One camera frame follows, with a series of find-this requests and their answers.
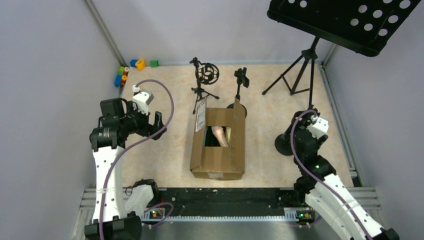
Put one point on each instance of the black music stand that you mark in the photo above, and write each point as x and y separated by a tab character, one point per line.
362	26

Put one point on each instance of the orange cylinder toy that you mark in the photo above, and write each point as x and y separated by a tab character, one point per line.
123	80

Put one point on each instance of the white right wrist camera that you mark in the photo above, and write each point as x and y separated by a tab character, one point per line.
319	126

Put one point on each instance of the green toy block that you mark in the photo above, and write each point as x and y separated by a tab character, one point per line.
154	63

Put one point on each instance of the blue cylinder toy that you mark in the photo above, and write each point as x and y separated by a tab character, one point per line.
118	80

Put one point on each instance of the beige pink microphone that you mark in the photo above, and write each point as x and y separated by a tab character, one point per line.
219	134

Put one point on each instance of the blue toy block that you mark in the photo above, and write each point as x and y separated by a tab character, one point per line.
133	63

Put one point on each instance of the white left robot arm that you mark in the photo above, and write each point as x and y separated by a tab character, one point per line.
110	220

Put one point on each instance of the red cylinder toy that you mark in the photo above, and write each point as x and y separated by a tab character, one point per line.
126	71

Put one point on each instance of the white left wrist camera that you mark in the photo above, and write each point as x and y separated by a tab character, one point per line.
142	98

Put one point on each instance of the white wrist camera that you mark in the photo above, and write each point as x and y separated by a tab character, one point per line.
319	126
142	98

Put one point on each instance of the black shock mount tripod stand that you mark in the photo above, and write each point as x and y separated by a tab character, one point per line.
206	73

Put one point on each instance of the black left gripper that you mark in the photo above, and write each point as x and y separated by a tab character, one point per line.
147	124

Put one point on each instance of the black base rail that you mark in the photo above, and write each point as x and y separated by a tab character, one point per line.
228	205

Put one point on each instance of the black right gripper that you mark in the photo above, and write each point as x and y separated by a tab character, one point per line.
298	133

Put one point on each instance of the black round-base stand with holder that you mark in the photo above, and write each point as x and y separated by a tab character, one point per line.
282	142

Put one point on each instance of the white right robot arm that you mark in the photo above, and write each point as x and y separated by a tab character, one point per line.
322	189

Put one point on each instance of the green cylinder toy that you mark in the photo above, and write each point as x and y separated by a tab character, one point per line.
121	71

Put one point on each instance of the brown cardboard box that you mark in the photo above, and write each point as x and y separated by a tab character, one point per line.
208	159

